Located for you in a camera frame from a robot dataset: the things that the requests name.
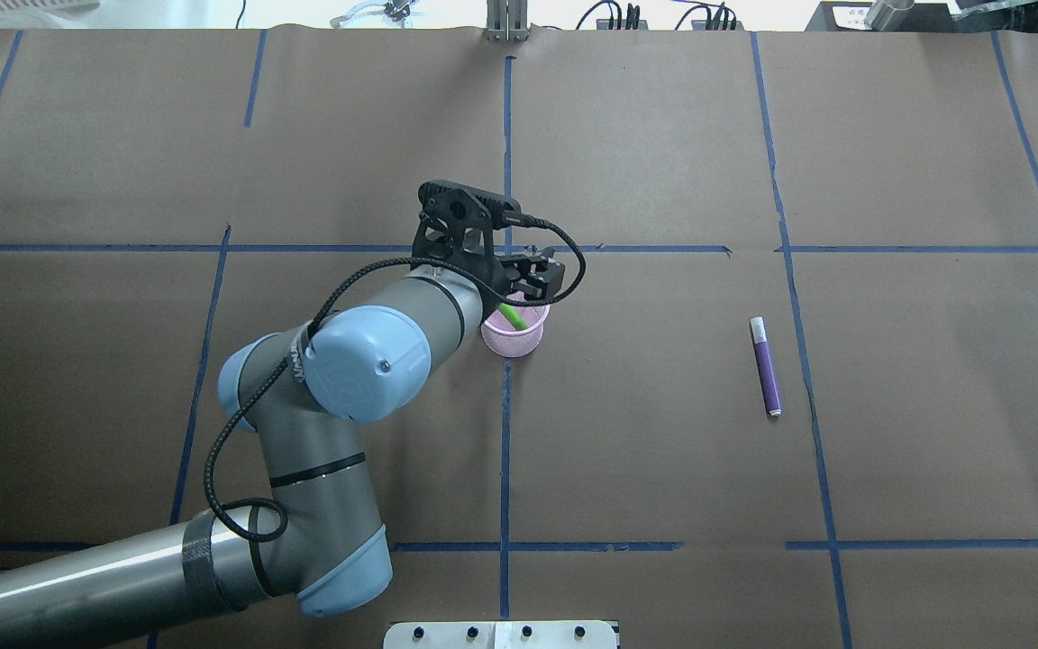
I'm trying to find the purple highlighter pen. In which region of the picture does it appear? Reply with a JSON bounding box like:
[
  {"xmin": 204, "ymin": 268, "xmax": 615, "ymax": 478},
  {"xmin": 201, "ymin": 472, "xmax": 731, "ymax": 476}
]
[{"xmin": 749, "ymin": 316, "xmax": 783, "ymax": 418}]

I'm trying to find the pink mesh pen holder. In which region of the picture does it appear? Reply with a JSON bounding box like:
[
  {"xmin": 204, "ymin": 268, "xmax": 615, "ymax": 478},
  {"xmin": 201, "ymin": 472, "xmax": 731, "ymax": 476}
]
[{"xmin": 479, "ymin": 305, "xmax": 551, "ymax": 359}]

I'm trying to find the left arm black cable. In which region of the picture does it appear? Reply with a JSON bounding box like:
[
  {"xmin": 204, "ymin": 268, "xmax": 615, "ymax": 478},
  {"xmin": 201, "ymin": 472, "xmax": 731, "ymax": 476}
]
[{"xmin": 203, "ymin": 212, "xmax": 588, "ymax": 544}]

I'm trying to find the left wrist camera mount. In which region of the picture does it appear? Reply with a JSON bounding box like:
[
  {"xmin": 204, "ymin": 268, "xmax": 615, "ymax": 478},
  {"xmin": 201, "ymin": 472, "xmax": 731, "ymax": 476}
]
[{"xmin": 411, "ymin": 180, "xmax": 522, "ymax": 274}]

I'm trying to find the aluminium frame post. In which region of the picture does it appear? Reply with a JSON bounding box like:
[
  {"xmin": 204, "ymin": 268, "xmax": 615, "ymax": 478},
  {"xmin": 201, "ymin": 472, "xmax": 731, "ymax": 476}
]
[{"xmin": 485, "ymin": 0, "xmax": 530, "ymax": 42}]

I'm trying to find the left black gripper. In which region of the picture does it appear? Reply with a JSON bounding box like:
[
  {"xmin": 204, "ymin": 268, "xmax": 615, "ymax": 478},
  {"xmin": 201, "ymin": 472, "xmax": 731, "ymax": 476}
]
[{"xmin": 446, "ymin": 253, "xmax": 565, "ymax": 312}]

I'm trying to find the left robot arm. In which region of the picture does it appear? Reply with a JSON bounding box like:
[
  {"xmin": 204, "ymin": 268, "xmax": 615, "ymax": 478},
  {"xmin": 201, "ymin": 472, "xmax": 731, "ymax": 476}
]
[{"xmin": 0, "ymin": 248, "xmax": 573, "ymax": 648}]

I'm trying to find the green highlighter pen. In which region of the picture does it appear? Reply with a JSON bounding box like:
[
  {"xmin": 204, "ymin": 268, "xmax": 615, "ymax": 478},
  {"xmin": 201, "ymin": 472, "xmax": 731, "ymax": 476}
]
[{"xmin": 498, "ymin": 304, "xmax": 530, "ymax": 332}]

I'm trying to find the steel cup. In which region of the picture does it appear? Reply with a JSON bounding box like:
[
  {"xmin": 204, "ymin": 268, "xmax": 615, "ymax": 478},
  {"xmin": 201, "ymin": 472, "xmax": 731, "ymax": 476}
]
[{"xmin": 862, "ymin": 0, "xmax": 916, "ymax": 32}]

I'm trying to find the black box under cup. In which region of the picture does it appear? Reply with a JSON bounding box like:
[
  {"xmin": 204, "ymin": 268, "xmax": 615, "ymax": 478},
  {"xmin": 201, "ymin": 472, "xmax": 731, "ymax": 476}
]
[{"xmin": 805, "ymin": 1, "xmax": 957, "ymax": 33}]

